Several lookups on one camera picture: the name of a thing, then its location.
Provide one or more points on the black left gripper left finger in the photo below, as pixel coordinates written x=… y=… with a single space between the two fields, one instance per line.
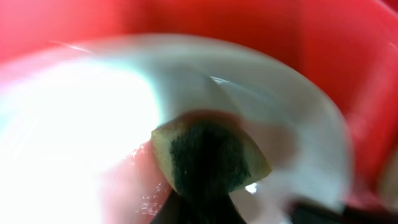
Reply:
x=178 y=210

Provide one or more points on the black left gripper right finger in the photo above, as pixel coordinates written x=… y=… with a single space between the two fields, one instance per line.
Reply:
x=304 y=213

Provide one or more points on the green yellow sponge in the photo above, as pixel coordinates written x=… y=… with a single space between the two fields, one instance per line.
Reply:
x=207 y=156

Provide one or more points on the white plate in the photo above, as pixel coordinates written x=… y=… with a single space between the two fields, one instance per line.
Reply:
x=76 y=124

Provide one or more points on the red serving tray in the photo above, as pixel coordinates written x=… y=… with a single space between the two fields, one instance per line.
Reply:
x=346 y=47

